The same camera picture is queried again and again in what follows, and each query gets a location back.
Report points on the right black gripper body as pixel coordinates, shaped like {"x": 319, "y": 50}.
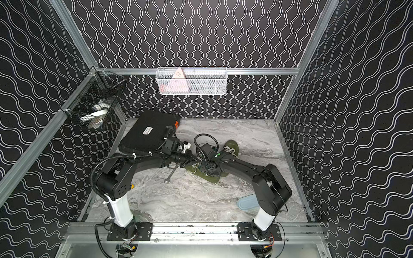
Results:
{"x": 205, "y": 165}

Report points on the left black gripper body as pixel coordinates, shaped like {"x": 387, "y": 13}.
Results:
{"x": 188, "y": 158}

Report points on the olive green shoe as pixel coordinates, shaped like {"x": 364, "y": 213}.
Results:
{"x": 195, "y": 169}
{"x": 231, "y": 147}

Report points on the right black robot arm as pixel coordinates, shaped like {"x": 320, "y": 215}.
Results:
{"x": 270, "y": 187}

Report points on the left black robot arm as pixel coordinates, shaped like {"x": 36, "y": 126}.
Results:
{"x": 112, "y": 178}

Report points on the silver wrench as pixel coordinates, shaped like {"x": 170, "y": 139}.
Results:
{"x": 168, "y": 179}

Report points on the black tool case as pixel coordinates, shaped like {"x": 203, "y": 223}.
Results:
{"x": 149, "y": 132}

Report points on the pink triangle card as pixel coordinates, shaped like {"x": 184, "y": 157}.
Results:
{"x": 177, "y": 84}

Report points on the white items in black basket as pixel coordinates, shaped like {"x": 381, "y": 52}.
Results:
{"x": 95, "y": 118}

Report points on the white wire basket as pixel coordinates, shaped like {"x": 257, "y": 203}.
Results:
{"x": 201, "y": 80}

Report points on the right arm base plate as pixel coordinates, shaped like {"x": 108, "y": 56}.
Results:
{"x": 250, "y": 232}

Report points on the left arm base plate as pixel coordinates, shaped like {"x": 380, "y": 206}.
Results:
{"x": 133, "y": 231}

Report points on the black wire basket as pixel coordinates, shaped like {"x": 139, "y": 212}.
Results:
{"x": 105, "y": 86}

